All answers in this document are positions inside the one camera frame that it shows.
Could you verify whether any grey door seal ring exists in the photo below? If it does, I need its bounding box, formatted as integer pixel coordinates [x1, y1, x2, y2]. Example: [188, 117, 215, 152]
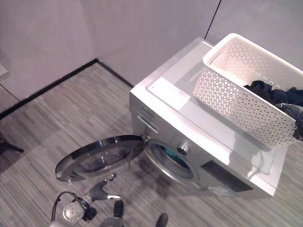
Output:
[143, 139, 202, 190]

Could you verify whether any robot dark right foot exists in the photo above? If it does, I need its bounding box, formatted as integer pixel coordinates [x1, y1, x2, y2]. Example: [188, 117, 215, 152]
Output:
[157, 213, 169, 227]

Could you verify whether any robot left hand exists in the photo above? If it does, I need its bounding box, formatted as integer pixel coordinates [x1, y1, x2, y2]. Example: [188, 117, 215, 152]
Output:
[88, 173, 122, 201]

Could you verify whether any white rectangular label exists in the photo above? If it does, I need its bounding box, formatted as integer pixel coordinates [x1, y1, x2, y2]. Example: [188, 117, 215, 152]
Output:
[146, 76, 191, 111]

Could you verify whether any teal cloth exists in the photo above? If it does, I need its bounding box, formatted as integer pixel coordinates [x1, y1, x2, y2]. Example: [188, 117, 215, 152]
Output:
[163, 146, 185, 164]

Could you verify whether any robot dark left foot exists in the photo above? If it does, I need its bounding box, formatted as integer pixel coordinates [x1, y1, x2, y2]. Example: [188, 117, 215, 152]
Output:
[114, 200, 125, 218]

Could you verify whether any dark laundry garment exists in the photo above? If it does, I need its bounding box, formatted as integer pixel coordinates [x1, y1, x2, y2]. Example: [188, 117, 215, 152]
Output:
[243, 80, 303, 107]

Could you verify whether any dark washer display panel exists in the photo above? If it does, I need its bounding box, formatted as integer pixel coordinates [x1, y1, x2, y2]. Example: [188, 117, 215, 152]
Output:
[200, 160, 253, 192]

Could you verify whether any black baseboard strip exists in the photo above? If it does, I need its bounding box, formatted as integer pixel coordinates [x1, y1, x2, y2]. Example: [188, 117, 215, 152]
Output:
[96, 58, 135, 88]
[0, 58, 99, 120]

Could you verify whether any silver detergent drawer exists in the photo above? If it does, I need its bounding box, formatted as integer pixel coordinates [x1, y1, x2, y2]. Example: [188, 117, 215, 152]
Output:
[135, 112, 160, 134]

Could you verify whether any silver washer control knob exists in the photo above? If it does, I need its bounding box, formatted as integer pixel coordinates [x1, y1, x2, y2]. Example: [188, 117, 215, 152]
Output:
[177, 141, 190, 155]

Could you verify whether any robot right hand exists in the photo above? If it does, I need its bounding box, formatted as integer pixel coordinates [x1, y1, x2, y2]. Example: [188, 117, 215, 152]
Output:
[292, 117, 303, 143]

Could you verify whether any robot dark foot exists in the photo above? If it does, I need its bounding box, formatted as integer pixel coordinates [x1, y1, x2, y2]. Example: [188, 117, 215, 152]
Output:
[157, 213, 169, 227]
[114, 200, 125, 218]

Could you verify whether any silver front-load washing machine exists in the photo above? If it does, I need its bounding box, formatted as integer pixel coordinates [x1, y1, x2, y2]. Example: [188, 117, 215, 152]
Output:
[129, 37, 288, 197]

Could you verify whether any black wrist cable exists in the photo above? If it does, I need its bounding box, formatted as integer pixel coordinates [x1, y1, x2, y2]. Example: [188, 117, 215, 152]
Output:
[52, 191, 80, 224]

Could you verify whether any white perforated laundry basket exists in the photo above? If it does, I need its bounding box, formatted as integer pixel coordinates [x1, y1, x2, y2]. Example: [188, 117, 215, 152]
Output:
[192, 33, 303, 151]

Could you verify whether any round chrome washer door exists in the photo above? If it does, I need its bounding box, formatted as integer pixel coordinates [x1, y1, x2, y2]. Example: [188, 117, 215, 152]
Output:
[55, 134, 147, 183]

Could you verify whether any black furniture leg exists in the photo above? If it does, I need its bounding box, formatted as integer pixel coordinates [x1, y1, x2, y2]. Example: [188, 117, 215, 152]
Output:
[0, 131, 25, 156]

